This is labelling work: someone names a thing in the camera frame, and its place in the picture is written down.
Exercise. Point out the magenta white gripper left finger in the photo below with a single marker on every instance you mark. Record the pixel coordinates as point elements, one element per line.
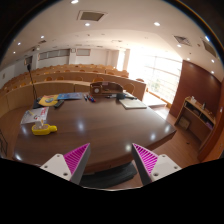
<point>69,166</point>

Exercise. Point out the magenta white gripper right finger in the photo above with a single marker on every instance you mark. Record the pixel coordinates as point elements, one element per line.
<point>151,166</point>

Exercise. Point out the yellow power strip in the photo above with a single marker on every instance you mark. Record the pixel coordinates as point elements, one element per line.
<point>44,130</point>

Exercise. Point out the wooden side shelf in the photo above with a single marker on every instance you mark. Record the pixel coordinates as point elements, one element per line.
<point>194,117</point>

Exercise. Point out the white printed leaflet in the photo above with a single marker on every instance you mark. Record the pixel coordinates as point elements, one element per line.
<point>33,115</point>

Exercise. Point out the black remote control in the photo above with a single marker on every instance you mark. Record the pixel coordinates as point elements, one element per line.
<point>58,104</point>

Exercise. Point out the blue booklet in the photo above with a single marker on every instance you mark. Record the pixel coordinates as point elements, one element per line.
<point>70,96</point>

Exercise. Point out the red and blue pens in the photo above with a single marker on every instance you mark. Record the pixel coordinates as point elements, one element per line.
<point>90,98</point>

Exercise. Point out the black microphone stand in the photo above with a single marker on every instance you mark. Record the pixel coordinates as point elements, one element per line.
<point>36,104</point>

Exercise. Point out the wooden desk organizer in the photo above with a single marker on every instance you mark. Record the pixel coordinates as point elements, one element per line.
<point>105,88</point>

